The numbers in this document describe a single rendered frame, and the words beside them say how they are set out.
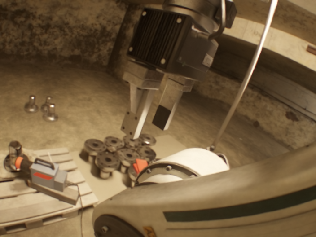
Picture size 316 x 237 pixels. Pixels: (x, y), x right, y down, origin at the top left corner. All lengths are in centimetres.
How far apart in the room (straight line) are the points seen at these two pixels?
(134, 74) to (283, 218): 36
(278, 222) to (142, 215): 22
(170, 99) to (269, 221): 43
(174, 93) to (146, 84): 18
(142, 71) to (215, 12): 23
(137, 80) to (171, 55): 9
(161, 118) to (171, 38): 29
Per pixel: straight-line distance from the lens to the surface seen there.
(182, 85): 53
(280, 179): 23
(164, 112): 56
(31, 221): 149
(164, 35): 38
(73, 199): 149
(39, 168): 145
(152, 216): 31
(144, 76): 36
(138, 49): 41
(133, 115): 44
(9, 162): 182
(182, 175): 50
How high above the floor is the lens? 141
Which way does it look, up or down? 20 degrees down
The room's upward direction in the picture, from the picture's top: 22 degrees clockwise
